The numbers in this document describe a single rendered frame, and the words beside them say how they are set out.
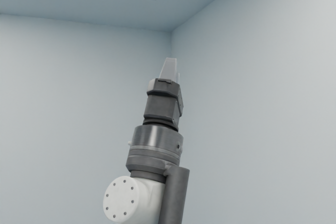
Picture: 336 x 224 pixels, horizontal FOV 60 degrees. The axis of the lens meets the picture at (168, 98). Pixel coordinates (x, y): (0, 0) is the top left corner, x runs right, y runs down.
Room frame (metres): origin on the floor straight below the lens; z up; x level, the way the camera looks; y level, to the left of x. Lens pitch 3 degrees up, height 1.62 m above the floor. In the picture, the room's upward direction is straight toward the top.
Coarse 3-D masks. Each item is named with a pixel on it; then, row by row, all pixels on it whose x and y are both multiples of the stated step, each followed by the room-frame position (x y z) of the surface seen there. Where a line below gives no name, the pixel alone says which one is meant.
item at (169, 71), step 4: (168, 60) 0.53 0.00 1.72; (172, 60) 0.53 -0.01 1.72; (176, 60) 0.53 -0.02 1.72; (164, 64) 0.53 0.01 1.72; (168, 64) 0.53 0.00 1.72; (172, 64) 0.53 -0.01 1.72; (176, 64) 0.54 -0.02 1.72; (164, 68) 0.53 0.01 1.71; (168, 68) 0.53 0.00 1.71; (172, 68) 0.53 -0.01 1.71; (160, 72) 0.53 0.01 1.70; (164, 72) 0.52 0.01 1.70; (168, 72) 0.52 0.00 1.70; (172, 72) 0.52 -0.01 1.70; (160, 76) 0.52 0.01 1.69; (164, 76) 0.52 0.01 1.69; (168, 76) 0.52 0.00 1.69; (172, 76) 0.52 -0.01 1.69; (172, 80) 0.52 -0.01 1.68
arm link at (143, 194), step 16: (128, 160) 0.47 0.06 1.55; (144, 160) 0.45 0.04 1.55; (160, 160) 0.46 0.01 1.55; (176, 160) 0.48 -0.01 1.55; (128, 176) 0.43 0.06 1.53; (144, 176) 0.46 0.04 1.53; (160, 176) 0.46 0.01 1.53; (176, 176) 0.45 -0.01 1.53; (112, 192) 0.43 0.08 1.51; (128, 192) 0.42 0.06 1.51; (144, 192) 0.43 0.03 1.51; (160, 192) 0.46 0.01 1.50; (176, 192) 0.44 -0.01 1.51; (112, 208) 0.42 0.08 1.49; (128, 208) 0.41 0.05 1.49; (144, 208) 0.42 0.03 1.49; (160, 208) 0.45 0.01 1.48; (176, 208) 0.43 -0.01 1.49
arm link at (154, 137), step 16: (160, 80) 0.48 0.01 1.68; (160, 96) 0.49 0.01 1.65; (176, 96) 0.49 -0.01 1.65; (144, 112) 0.49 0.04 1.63; (160, 112) 0.48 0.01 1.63; (176, 112) 0.52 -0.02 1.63; (144, 128) 0.48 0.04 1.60; (160, 128) 0.47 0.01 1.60; (176, 128) 0.50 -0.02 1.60; (128, 144) 0.51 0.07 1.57; (144, 144) 0.47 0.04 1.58; (160, 144) 0.46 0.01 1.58; (176, 144) 0.48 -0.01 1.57
